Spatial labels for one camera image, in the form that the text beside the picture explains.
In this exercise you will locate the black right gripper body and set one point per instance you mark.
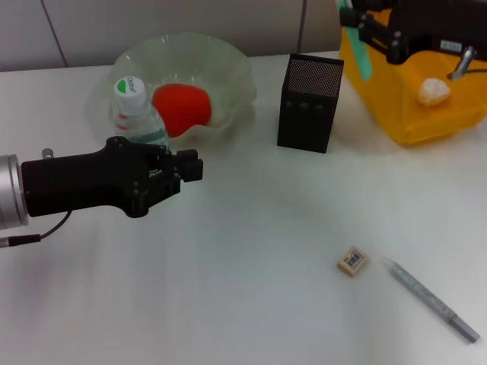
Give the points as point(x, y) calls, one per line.
point(430, 19)

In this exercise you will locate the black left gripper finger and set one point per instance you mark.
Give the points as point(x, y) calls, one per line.
point(192, 171)
point(179, 157)

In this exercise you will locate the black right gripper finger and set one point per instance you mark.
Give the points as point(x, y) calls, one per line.
point(374, 18)
point(376, 36)

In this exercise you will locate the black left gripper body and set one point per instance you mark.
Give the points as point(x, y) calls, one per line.
point(83, 182)

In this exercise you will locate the mint green utility knife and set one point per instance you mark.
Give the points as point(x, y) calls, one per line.
point(359, 49)

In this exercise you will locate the orange fruit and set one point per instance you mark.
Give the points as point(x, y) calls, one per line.
point(182, 108)

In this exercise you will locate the clear water bottle green label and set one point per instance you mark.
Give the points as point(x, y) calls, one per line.
point(131, 110)

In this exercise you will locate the white paper ball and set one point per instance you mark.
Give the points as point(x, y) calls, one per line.
point(433, 92)

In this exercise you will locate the beige eraser with barcode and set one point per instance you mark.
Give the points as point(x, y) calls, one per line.
point(352, 260)

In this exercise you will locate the grey pen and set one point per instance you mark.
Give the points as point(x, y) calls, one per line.
point(426, 294)

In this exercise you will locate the black mesh pen holder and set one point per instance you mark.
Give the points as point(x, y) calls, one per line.
point(310, 102)

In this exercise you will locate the pale green glass fruit plate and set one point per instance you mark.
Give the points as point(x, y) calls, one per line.
point(224, 72)

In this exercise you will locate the yellow plastic bin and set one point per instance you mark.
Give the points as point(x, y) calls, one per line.
point(418, 118)

